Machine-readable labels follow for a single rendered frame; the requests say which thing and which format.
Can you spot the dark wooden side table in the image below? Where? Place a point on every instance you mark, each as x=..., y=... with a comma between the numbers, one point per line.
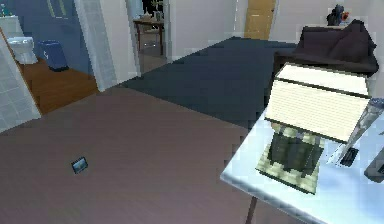
x=150, y=26

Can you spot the tan wooden room door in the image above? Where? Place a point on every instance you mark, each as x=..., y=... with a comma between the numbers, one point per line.
x=259, y=18

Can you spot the cream laptop with dark keyboard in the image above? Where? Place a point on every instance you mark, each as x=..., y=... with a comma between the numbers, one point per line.
x=310, y=113

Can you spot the small dark framed picture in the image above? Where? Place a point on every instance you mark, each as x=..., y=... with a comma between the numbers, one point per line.
x=79, y=165

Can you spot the blue waste bin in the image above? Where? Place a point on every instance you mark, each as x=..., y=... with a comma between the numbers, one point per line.
x=52, y=54

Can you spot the dark purple sofa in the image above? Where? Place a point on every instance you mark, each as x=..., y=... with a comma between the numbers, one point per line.
x=336, y=47

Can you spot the pale blue table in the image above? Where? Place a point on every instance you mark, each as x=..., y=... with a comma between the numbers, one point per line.
x=333, y=193

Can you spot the small black remote control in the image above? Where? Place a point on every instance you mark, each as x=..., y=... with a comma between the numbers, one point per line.
x=349, y=157

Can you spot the grey metallic slanted panel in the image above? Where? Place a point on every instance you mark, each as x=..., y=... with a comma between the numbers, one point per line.
x=363, y=124

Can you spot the dark ornament with red spot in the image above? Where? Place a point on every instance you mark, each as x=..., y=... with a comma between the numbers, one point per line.
x=336, y=16

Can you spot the white toilet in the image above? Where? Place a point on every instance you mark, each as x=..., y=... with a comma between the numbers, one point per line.
x=22, y=48

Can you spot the dark grey box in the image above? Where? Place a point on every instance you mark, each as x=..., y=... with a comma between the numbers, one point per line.
x=376, y=169

